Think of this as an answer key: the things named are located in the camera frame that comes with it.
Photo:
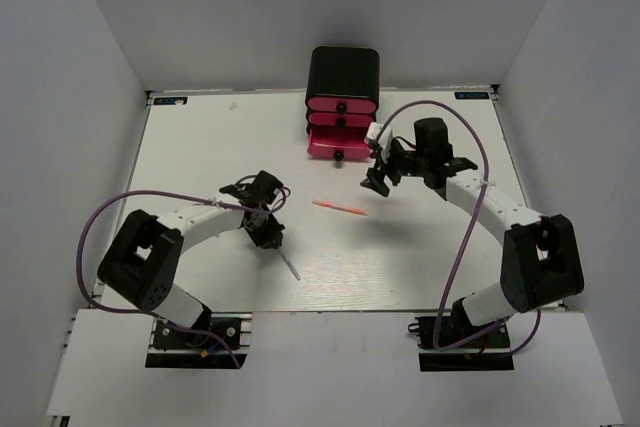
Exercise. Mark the orange highlighter pen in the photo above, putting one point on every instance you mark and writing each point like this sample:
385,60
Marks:
340,208

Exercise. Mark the blue thin pen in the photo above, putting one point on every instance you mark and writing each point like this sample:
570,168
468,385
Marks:
289,265

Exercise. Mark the blue table label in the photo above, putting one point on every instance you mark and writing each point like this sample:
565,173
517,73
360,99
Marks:
471,95
170,101

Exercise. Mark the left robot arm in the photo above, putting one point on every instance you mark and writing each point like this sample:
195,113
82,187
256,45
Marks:
142,260

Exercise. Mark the left blue table label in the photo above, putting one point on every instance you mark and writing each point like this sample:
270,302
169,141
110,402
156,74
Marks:
170,101

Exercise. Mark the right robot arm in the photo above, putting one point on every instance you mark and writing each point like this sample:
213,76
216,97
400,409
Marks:
540,261

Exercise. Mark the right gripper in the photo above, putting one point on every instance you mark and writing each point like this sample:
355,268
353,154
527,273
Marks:
379,172

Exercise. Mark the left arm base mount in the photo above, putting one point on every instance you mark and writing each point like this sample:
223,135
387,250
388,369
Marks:
173,349

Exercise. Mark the pink top drawer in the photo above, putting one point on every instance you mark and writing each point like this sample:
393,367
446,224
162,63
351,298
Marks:
351,105

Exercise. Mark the black drawer cabinet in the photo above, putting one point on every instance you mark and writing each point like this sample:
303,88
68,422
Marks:
345,72

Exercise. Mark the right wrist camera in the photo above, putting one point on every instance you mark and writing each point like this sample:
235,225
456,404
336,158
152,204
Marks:
378,138

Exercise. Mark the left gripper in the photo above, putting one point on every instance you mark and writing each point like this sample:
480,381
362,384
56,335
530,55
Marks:
265,240

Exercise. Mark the right blue table label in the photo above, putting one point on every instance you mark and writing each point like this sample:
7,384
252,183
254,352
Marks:
471,95

